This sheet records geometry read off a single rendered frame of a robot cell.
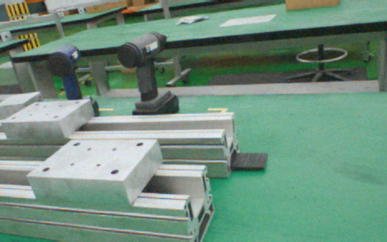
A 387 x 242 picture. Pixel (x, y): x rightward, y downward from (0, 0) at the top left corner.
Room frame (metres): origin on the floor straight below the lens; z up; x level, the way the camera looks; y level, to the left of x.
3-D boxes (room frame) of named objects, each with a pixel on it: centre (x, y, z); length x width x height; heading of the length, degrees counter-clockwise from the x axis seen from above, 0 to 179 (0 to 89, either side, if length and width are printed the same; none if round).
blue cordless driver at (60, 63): (0.98, 0.30, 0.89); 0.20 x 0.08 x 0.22; 0
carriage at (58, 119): (0.74, 0.31, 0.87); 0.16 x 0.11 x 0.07; 67
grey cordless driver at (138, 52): (0.91, 0.07, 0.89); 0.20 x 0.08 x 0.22; 151
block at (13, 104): (0.99, 0.48, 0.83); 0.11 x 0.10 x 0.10; 166
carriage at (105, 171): (0.47, 0.15, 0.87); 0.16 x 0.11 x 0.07; 67
